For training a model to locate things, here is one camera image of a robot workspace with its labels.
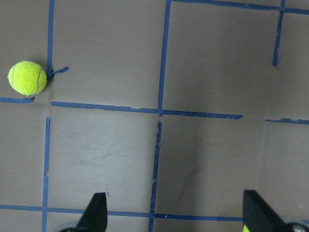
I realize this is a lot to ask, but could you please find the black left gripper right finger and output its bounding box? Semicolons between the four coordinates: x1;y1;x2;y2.
242;190;290;232

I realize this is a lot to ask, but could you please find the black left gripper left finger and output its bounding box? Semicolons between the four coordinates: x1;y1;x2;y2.
76;192;107;232

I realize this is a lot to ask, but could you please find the tennis ball far left side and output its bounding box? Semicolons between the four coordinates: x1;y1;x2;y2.
243;224;250;232

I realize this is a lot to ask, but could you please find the tennis ball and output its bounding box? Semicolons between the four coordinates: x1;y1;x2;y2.
8;61;47;96
243;224;250;232

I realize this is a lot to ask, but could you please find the tennis ball front centre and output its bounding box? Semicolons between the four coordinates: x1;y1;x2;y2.
8;61;47;96

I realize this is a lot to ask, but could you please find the brown paper table mat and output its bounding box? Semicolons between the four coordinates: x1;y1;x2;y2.
0;0;309;232

